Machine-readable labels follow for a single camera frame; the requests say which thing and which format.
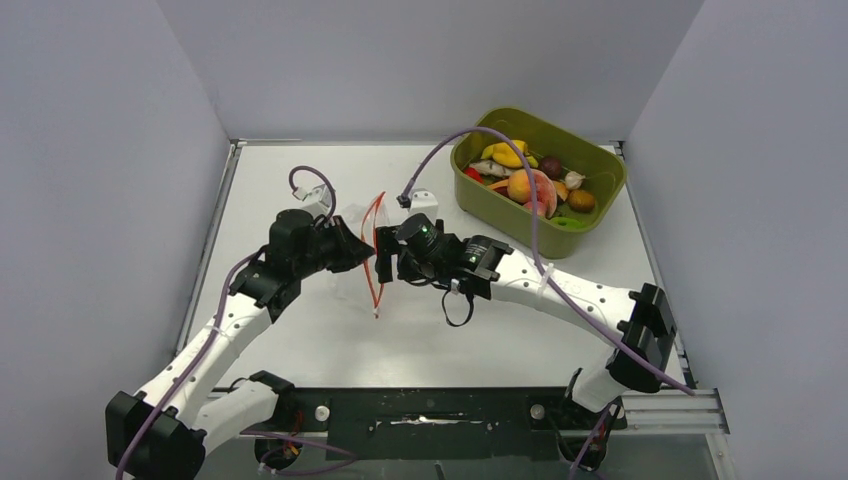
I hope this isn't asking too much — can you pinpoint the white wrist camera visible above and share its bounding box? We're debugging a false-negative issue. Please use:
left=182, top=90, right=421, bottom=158
left=292, top=185, right=334, bottom=218
left=397, top=189, right=439, bottom=222

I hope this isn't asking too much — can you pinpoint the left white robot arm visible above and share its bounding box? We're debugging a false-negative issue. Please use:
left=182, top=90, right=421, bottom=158
left=106, top=209, right=375, bottom=479

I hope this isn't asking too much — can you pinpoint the green toy food piece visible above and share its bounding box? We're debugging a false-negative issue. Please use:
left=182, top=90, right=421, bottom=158
left=549, top=216, right=587, bottom=230

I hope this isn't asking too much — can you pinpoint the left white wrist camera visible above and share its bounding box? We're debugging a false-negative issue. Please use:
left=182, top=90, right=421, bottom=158
left=292, top=185, right=334, bottom=218

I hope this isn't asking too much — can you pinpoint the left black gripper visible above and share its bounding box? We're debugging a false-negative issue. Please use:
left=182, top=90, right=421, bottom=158
left=295, top=215, right=375, bottom=279

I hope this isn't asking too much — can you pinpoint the red chili pepper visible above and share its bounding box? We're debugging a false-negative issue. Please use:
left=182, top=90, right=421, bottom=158
left=463, top=167, right=484, bottom=183

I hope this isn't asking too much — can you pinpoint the yellow bell pepper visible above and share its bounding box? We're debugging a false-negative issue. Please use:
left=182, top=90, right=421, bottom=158
left=481, top=140, right=538, bottom=169

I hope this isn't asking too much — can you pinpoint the peach fruit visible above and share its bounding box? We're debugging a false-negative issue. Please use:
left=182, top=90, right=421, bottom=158
left=507, top=169, right=559, bottom=218

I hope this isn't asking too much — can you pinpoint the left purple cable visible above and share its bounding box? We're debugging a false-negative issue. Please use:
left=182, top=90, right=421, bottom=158
left=115, top=165, right=338, bottom=480

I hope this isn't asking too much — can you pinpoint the white garlic bulb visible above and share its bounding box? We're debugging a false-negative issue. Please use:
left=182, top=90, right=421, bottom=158
left=563, top=171, right=586, bottom=191

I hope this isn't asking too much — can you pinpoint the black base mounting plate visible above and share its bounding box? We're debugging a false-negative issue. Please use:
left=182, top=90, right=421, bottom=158
left=247, top=386, right=627, bottom=476

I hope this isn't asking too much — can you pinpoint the brown kiwi fruit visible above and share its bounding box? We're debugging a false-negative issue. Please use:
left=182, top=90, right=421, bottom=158
left=566, top=189, right=596, bottom=213

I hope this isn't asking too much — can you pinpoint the dark purple plum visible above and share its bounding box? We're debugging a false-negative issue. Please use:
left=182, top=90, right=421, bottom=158
left=538, top=156, right=564, bottom=181

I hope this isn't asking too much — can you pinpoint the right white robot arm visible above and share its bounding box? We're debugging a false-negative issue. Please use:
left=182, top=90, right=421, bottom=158
left=375, top=213, right=677, bottom=427

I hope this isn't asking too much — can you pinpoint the clear zip bag orange zipper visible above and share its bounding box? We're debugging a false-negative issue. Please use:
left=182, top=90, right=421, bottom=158
left=331, top=192, right=389, bottom=320

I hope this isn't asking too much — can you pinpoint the olive green plastic bin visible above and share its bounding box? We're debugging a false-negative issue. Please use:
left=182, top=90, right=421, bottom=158
left=450, top=107, right=627, bottom=259

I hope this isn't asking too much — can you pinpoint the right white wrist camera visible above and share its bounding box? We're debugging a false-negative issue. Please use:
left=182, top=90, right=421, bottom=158
left=397, top=189, right=439, bottom=222

